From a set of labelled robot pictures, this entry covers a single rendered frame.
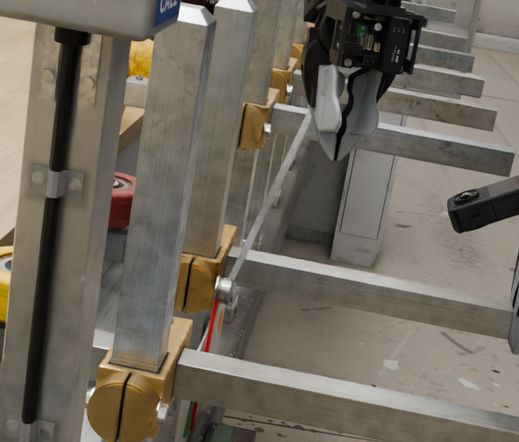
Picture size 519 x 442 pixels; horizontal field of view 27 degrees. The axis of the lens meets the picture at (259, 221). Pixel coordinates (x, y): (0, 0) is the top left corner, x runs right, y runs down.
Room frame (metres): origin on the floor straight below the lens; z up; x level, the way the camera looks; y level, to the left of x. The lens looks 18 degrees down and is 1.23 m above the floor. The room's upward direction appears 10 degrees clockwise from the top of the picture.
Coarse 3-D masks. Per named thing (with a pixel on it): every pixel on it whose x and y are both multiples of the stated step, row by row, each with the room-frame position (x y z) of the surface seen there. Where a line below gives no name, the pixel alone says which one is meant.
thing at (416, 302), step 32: (256, 256) 1.03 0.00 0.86; (256, 288) 1.01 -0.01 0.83; (288, 288) 1.01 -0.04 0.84; (320, 288) 1.01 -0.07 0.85; (352, 288) 1.01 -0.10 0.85; (384, 288) 1.00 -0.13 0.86; (416, 288) 1.01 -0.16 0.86; (416, 320) 1.00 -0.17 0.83; (448, 320) 1.00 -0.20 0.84; (480, 320) 1.00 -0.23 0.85
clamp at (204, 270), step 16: (224, 240) 1.03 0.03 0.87; (192, 256) 0.97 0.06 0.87; (224, 256) 0.99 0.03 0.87; (192, 272) 0.95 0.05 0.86; (208, 272) 0.95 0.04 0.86; (176, 288) 0.95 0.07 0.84; (192, 288) 0.95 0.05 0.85; (208, 288) 0.95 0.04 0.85; (176, 304) 0.95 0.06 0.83; (192, 304) 0.95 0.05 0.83; (208, 304) 0.95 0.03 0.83
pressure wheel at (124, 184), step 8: (120, 176) 1.06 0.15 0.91; (128, 176) 1.07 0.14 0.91; (120, 184) 1.05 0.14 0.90; (128, 184) 1.05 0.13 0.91; (112, 192) 1.01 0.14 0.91; (120, 192) 1.01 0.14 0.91; (128, 192) 1.01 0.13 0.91; (112, 200) 1.00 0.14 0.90; (120, 200) 1.00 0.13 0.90; (128, 200) 1.01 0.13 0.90; (112, 208) 1.00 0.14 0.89; (120, 208) 1.01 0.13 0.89; (128, 208) 1.01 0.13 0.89; (112, 216) 1.00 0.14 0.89; (120, 216) 1.01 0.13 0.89; (128, 216) 1.01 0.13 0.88; (112, 224) 1.00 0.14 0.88; (120, 224) 1.01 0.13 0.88; (128, 224) 1.01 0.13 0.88
